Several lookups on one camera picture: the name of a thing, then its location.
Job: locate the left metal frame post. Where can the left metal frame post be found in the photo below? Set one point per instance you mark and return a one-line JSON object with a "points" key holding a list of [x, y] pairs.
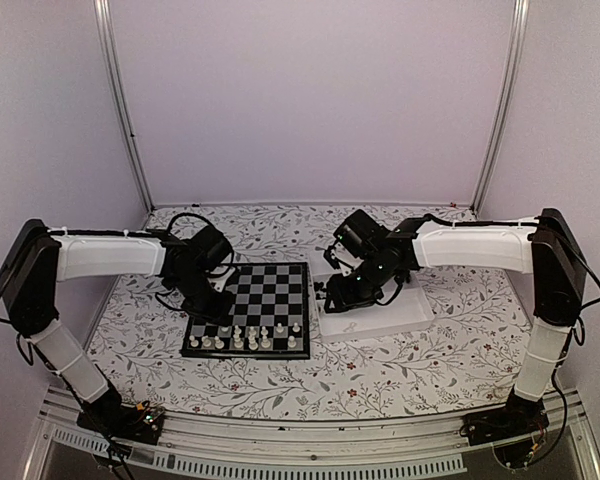
{"points": [[110, 56]]}

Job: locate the black chess pieces pile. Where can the black chess pieces pile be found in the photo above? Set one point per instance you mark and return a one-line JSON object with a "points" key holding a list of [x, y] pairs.
{"points": [[320, 290]]}

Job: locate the right metal frame post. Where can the right metal frame post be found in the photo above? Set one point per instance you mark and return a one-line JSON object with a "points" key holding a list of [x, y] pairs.
{"points": [[511, 68]]}

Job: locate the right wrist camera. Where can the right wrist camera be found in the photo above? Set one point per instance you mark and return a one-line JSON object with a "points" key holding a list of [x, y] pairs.
{"points": [[330, 256]]}

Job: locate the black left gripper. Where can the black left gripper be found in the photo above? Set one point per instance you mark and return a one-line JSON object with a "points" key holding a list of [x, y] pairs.
{"points": [[219, 314]]}

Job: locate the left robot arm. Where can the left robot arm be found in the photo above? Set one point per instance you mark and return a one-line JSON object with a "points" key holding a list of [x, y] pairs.
{"points": [[41, 257]]}

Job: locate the metal frame post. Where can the metal frame post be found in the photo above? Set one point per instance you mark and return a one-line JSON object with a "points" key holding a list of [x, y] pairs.
{"points": [[110, 56], [511, 68]]}

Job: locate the white plastic tray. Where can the white plastic tray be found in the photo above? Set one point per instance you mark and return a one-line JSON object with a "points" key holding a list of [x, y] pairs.
{"points": [[410, 311]]}

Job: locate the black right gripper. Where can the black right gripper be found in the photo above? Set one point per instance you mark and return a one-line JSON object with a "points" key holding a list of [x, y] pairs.
{"points": [[343, 299]]}

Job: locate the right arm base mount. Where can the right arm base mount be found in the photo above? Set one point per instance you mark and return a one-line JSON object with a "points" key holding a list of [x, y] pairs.
{"points": [[520, 423]]}

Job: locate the floral table mat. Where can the floral table mat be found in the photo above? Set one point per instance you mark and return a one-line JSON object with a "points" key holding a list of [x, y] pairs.
{"points": [[469, 357]]}

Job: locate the black grey chessboard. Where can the black grey chessboard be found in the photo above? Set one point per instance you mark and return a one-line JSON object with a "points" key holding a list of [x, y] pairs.
{"points": [[265, 294]]}

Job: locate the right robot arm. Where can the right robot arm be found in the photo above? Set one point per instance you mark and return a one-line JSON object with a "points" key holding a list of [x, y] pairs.
{"points": [[543, 247]]}

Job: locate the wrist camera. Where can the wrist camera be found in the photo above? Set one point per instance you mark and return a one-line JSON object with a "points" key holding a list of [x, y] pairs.
{"points": [[330, 256], [225, 280]]}

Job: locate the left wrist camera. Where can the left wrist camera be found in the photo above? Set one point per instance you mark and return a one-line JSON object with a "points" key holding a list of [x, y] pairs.
{"points": [[225, 280]]}

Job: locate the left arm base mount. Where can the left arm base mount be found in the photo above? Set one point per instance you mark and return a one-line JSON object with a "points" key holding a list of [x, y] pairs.
{"points": [[142, 422]]}

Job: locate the aluminium front rail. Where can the aluminium front rail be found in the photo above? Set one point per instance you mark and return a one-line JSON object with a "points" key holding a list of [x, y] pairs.
{"points": [[206, 447]]}

